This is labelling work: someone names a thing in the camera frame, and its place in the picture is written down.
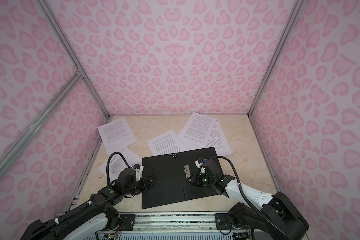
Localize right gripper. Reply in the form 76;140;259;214
185;173;215;188

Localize black and white folder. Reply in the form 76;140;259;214
142;147;218;210

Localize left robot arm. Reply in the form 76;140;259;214
21;168;158;240

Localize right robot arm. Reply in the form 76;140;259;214
187;156;310;240

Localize hidden blank paper sheet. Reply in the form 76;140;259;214
180;139;203;151

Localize centre highlighted paper sheet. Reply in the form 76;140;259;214
147;130;186;156

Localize left diagonal aluminium bar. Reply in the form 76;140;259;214
0;70;83;194

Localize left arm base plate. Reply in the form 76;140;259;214
120;214;136;231

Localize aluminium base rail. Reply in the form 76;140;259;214
52;210;307;240

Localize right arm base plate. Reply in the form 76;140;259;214
215;213;239;231

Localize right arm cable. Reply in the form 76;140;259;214
208;155;292;240

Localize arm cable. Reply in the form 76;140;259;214
23;151;133;238
208;155;292;240

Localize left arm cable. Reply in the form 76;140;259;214
23;151;133;238

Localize left corner aluminium post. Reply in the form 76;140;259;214
35;0;112;121

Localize corner aluminium post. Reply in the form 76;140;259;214
248;0;306;119
35;0;112;121

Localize right corner aluminium post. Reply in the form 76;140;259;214
248;0;306;119

